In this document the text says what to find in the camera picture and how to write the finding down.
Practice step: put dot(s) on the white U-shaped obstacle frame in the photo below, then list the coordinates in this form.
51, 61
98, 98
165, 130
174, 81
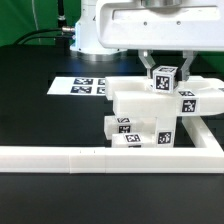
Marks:
206, 156

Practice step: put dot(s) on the white chair seat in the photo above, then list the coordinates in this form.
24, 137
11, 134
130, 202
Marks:
164, 132

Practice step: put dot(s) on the white marker base sheet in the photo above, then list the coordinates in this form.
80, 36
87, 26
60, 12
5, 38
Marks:
77, 86

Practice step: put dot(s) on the white chair back frame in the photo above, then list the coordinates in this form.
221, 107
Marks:
133, 96

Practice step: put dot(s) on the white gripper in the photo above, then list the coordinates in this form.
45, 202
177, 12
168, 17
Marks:
189, 26

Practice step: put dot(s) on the small white marker block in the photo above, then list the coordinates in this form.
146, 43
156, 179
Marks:
114, 125

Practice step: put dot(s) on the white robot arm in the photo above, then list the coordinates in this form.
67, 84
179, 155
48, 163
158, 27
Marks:
86, 39

